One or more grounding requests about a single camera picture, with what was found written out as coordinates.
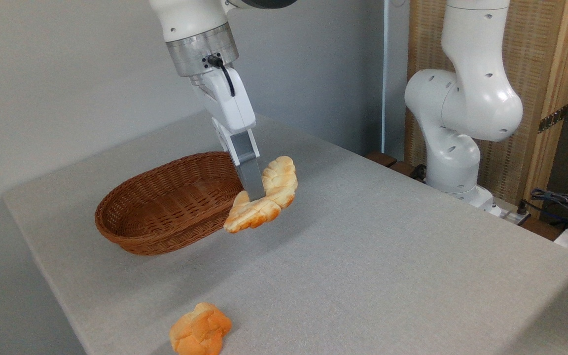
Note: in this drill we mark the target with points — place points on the metal screen hinge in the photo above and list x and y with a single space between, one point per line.
552 119

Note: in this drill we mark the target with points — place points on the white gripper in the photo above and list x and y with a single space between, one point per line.
227 106

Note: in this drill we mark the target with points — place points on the white vertical wall trim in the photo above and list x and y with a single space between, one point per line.
386 74

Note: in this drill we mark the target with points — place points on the brown wicker basket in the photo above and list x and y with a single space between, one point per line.
136 217

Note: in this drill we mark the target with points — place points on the orange knotted bread roll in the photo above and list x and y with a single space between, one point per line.
200 330

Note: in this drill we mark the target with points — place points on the woven wooden folding screen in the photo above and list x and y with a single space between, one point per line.
535 59

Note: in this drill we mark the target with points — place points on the pale braided bread loaf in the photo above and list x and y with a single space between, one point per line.
279 182

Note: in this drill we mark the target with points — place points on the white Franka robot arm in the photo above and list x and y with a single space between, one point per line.
461 148

